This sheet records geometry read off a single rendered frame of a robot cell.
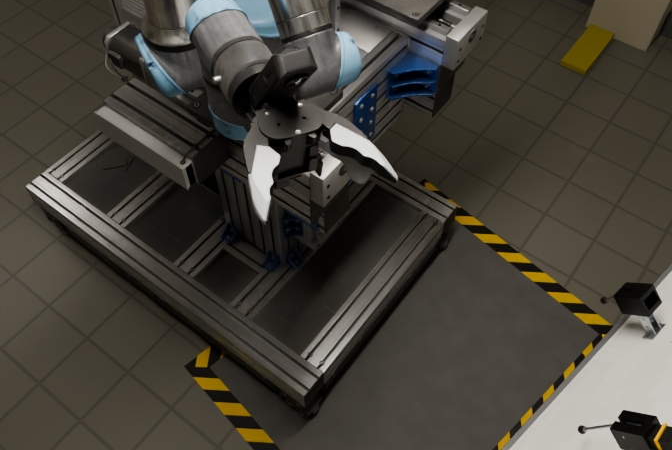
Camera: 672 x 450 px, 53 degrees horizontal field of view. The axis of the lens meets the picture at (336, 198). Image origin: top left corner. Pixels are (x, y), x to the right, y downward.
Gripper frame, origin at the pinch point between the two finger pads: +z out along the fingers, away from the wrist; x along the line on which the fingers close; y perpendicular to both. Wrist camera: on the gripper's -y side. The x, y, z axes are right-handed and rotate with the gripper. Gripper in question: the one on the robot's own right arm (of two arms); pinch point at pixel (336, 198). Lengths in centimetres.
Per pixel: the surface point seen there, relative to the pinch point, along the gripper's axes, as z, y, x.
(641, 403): 23, 52, -54
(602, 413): 21, 56, -49
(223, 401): -49, 159, -7
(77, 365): -82, 164, 31
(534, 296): -34, 143, -117
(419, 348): -36, 150, -71
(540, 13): -159, 130, -214
